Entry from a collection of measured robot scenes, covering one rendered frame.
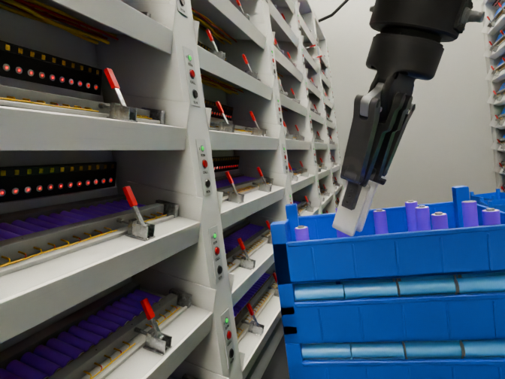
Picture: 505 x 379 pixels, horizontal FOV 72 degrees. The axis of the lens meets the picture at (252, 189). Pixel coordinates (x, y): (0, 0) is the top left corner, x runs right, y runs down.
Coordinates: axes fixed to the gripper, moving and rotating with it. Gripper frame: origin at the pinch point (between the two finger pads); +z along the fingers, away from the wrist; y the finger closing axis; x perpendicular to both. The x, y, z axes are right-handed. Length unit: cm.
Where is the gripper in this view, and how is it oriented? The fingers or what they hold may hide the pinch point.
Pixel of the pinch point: (355, 205)
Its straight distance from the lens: 46.9
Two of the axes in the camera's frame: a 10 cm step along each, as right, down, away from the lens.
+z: -1.9, 9.2, 3.4
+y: 6.6, -1.4, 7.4
